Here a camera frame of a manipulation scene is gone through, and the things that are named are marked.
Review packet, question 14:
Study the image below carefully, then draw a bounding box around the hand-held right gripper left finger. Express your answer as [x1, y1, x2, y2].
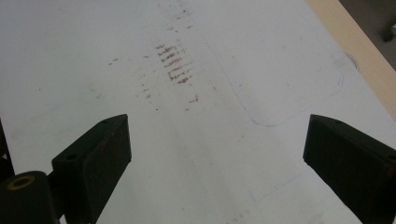
[50, 113, 133, 224]

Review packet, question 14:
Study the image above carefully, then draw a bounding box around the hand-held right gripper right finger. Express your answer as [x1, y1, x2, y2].
[302, 113, 396, 224]

